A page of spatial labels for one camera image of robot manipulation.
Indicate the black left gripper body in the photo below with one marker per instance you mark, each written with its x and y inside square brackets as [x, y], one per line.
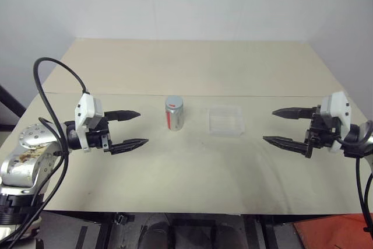
[99, 139]

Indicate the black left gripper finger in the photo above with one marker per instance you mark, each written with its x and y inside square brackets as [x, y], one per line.
[123, 115]
[129, 145]

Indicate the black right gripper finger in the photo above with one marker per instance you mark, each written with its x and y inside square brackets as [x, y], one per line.
[292, 113]
[288, 144]

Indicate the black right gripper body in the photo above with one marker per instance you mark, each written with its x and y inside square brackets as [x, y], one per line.
[319, 135]

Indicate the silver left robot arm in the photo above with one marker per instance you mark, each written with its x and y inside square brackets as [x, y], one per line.
[27, 155]

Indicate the silver can with red stripe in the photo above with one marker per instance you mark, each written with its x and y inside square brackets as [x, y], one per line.
[176, 122]

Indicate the clear plastic container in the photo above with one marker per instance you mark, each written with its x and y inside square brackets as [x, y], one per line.
[225, 122]

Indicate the dark rounded shape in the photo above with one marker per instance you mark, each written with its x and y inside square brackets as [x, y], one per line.
[156, 235]

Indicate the black furniture edge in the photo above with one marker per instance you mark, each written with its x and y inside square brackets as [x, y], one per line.
[10, 106]

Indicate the orange red mat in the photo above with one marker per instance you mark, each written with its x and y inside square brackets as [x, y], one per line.
[335, 231]

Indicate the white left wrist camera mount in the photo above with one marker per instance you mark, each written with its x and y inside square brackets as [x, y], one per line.
[87, 109]

